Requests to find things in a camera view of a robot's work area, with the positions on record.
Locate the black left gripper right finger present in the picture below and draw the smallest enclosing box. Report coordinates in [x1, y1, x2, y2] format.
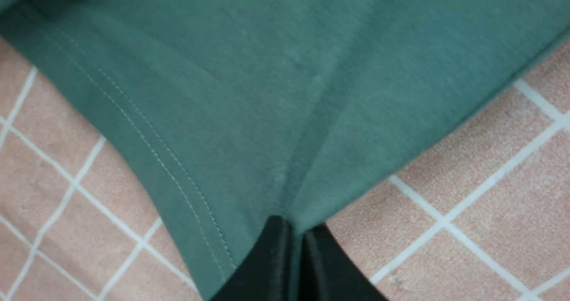
[299, 224, 387, 301]

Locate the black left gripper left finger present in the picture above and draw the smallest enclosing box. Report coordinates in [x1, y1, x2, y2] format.
[212, 216, 293, 301]

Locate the green long-sleeved shirt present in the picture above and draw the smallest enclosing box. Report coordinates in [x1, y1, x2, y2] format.
[1, 0, 569, 300]

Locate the pink checkered tablecloth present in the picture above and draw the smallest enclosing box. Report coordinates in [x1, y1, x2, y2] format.
[0, 42, 569, 301]

